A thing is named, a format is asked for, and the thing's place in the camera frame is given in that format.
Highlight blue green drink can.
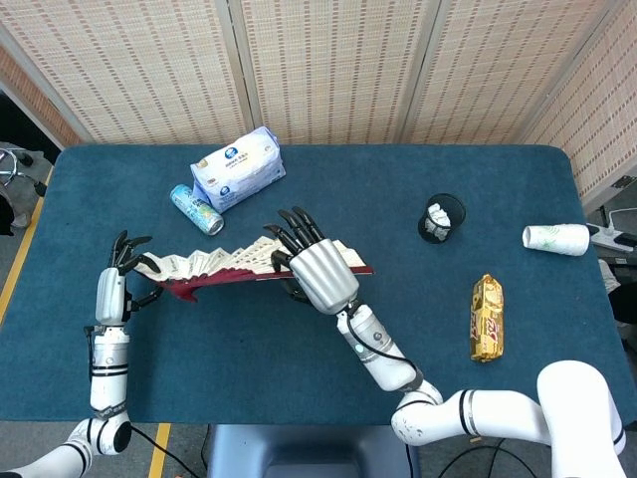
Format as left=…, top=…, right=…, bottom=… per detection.
left=170, top=183, right=226, bottom=236

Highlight paper folding fan red ribs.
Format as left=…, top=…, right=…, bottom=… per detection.
left=132, top=237, right=374, bottom=304

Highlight white power strip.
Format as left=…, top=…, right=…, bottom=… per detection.
left=585, top=207, right=637, bottom=253

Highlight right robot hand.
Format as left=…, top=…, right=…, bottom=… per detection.
left=263, top=205, right=361, bottom=317

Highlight office chair base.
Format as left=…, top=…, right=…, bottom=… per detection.
left=0, top=146, right=49, bottom=198

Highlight black mesh cup with paper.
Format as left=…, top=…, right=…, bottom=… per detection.
left=417, top=192, right=468, bottom=245

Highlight blue table mat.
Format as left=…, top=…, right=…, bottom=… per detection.
left=0, top=143, right=637, bottom=429

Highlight white paper cup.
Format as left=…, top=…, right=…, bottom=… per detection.
left=522, top=223, right=591, bottom=258

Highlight bamboo folding screen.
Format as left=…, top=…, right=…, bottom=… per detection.
left=0, top=0, right=637, bottom=215

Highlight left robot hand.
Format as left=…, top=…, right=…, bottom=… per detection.
left=95, top=230, right=163, bottom=328

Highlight yellow snack package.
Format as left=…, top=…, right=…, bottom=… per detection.
left=470, top=273, right=505, bottom=363

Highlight black cable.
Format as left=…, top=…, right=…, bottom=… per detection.
left=438, top=436, right=551, bottom=478

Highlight white blue tissue pack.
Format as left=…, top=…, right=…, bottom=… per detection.
left=190, top=125, right=288, bottom=215

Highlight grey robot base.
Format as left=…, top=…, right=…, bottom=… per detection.
left=206, top=423, right=422, bottom=478

